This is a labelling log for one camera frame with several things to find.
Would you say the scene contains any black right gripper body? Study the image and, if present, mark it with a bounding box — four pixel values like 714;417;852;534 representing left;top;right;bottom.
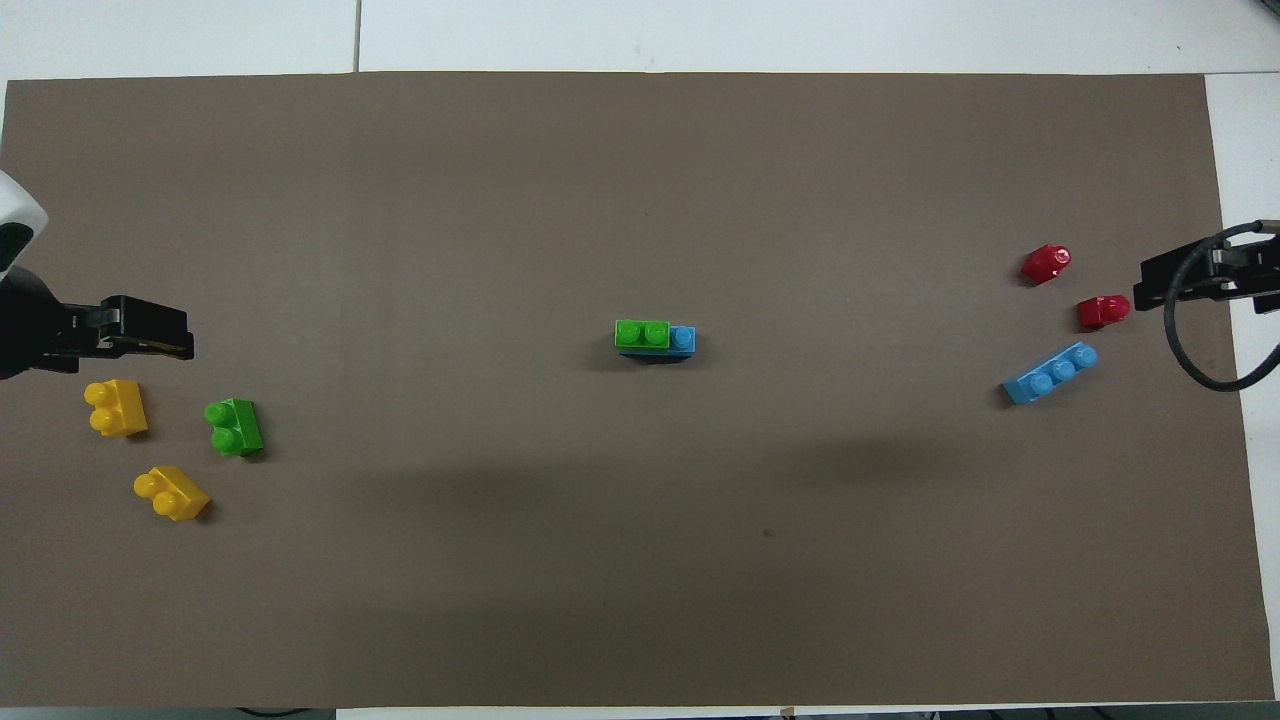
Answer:
1212;238;1280;302

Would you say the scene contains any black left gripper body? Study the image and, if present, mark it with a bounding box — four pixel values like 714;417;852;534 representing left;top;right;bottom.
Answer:
0;265;103;380

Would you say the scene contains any blue three-stud toy block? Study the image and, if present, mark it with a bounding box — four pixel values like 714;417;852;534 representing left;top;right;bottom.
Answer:
619;325;697;363
1002;342;1100;407

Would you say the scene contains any green two-stud toy block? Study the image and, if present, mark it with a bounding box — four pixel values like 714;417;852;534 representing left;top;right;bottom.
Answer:
614;319;672;352
203;398;265;459

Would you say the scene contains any red one-stud toy block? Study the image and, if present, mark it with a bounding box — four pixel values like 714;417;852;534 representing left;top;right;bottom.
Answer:
1020;244;1073;287
1077;294;1132;332

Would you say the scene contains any yellow two-stud toy block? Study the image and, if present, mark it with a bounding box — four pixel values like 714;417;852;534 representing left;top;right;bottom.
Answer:
133;466;212;523
83;379;150;439

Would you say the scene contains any brown table mat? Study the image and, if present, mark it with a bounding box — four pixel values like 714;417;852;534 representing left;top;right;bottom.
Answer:
0;71;1277;708

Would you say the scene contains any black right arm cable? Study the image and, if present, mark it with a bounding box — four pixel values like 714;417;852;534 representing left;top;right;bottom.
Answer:
1164;219;1280;393

